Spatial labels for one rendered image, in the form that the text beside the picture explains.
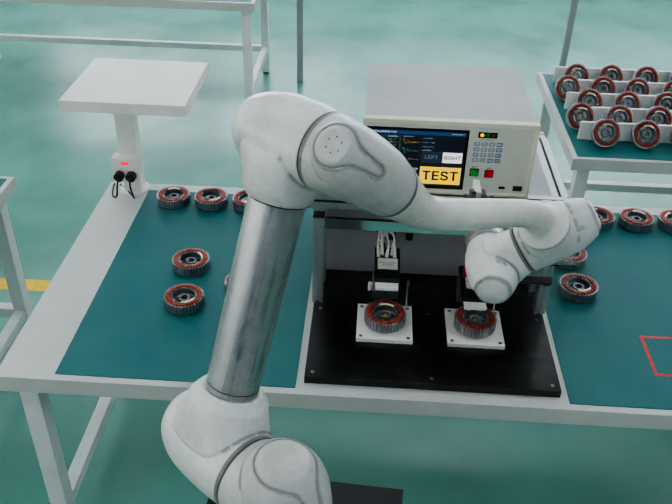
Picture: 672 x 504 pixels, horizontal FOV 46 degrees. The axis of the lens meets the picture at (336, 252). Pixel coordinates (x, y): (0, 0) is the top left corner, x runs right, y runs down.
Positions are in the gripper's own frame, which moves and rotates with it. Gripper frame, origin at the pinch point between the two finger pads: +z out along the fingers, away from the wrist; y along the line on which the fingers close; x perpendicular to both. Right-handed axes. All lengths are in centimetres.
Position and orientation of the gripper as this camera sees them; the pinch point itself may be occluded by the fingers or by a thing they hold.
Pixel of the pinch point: (476, 191)
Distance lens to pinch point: 198.1
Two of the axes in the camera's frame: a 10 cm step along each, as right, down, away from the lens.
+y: 10.0, 0.6, -0.3
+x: 0.3, -8.3, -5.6
